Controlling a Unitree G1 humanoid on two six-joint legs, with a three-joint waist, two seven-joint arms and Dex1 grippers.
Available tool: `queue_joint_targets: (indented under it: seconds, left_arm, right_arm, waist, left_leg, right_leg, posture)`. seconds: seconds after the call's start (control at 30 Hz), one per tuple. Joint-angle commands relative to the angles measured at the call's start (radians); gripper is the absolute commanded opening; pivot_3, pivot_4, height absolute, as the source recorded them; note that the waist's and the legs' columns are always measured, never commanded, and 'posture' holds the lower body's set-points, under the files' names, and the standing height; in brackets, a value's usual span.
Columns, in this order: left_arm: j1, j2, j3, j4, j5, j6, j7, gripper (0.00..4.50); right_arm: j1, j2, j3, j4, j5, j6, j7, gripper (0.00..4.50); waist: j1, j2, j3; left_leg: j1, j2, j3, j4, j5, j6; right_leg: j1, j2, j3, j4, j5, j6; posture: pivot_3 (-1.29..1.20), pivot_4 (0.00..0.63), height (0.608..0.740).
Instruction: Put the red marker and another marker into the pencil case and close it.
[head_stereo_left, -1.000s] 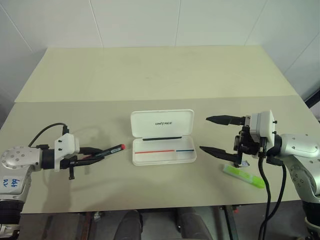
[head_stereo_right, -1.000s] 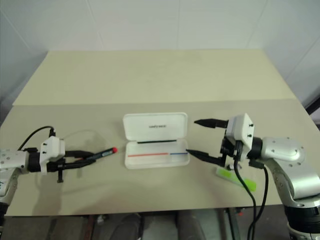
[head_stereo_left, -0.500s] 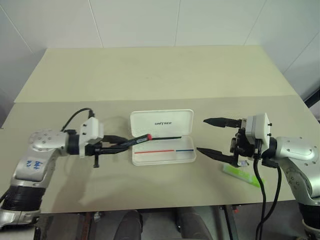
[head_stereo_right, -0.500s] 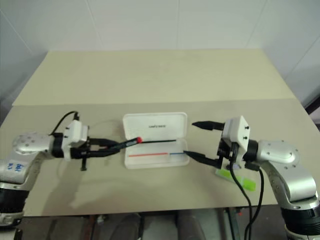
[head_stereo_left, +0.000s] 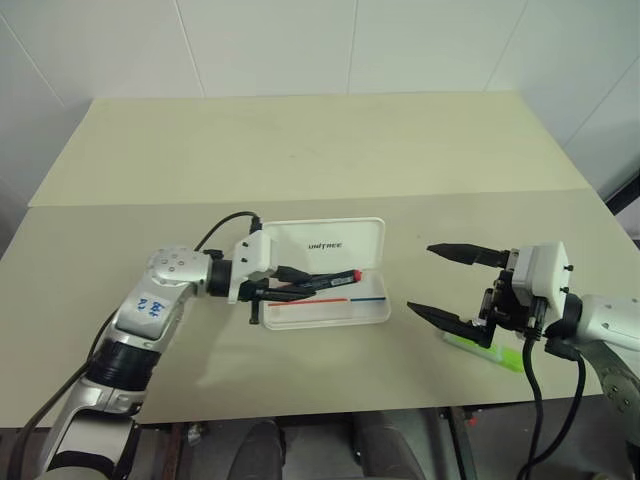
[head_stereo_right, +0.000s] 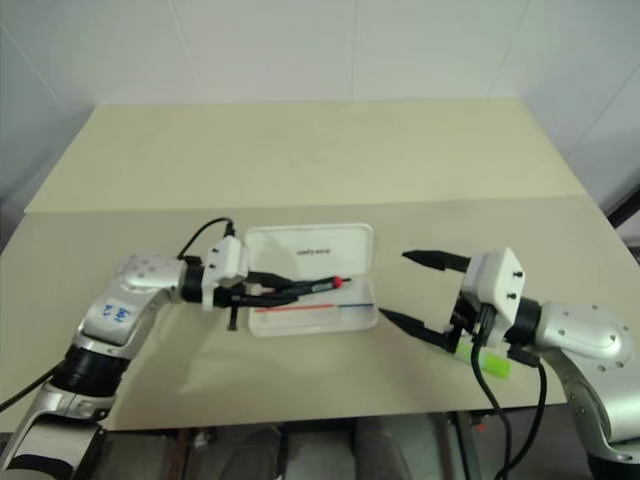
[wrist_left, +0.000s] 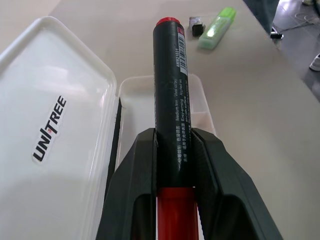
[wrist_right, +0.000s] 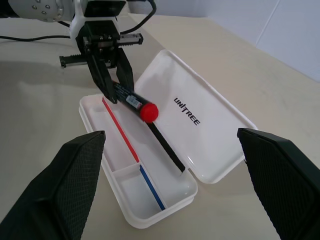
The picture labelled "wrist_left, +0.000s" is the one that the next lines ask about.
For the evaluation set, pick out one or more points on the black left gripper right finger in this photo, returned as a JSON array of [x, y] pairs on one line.
[[225, 185]]

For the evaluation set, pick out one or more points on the translucent white plastic pencil case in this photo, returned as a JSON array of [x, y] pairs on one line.
[[50, 125]]

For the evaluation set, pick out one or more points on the green highlighter marker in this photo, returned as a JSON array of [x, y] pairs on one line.
[[217, 28]]

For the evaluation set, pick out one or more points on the black marker with red cap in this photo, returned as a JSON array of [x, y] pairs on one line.
[[170, 100]]

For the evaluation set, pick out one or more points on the small black device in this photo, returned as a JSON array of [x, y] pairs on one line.
[[276, 35]]

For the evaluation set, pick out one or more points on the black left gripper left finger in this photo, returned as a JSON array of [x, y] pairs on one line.
[[125, 190]]

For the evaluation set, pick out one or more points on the small black binder clip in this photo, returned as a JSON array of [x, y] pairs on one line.
[[196, 26]]

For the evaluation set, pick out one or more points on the white shoe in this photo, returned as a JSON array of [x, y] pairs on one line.
[[315, 62]]

